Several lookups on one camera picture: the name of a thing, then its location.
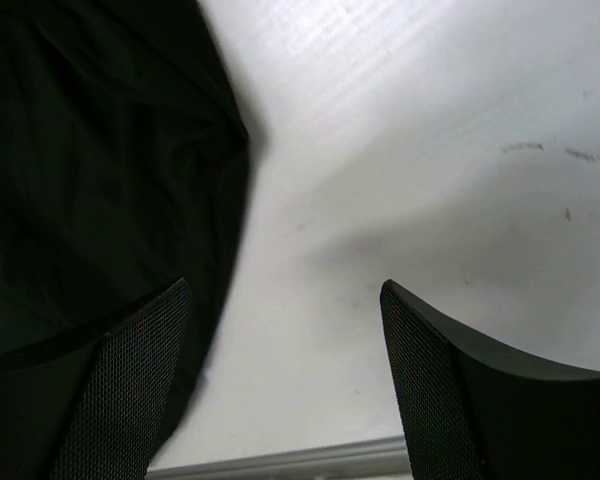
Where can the black trousers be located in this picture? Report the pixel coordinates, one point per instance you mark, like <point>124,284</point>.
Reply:
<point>124,165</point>

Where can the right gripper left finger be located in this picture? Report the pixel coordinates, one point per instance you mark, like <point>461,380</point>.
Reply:
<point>88,403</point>

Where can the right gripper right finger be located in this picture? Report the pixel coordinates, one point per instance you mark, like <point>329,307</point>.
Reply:
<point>472,407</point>

